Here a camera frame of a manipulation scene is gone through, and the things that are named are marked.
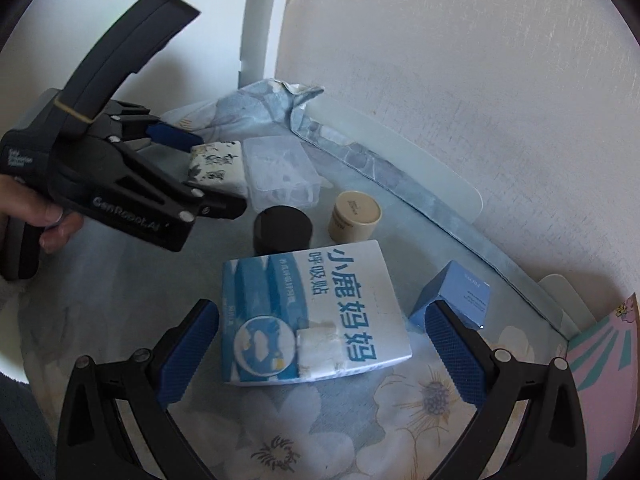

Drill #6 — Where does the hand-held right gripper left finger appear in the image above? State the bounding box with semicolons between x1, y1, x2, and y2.
56;298;221;480

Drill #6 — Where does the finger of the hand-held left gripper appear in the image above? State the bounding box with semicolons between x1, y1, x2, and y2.
115;142;248;221
107;101;205;153

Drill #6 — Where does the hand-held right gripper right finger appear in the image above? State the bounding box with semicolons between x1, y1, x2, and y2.
424;299;587;480

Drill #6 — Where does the white floral print packet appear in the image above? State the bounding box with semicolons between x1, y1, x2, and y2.
186;141;249;198

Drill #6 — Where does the black round jar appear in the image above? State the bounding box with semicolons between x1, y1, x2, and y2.
252;205;313;257

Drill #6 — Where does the small blue box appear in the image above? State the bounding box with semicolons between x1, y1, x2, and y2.
408;260;493;331

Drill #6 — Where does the clear plastic box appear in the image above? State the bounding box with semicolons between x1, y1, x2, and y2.
242;135;322;212

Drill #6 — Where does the beige round jar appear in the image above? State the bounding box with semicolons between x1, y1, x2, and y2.
327;191;383;242

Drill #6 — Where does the blue and white carton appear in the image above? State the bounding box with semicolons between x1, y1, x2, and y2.
221;240;412;386

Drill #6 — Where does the pink patterned cardboard box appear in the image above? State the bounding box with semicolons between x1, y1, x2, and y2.
567;295;640;480

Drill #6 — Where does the person's left hand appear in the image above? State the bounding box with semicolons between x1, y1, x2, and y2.
0;174;85;253

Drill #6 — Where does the blue floral cloth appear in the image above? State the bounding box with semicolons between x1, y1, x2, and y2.
0;79;571;480

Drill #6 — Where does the white door frame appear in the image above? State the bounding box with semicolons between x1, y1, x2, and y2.
237;0;291;91

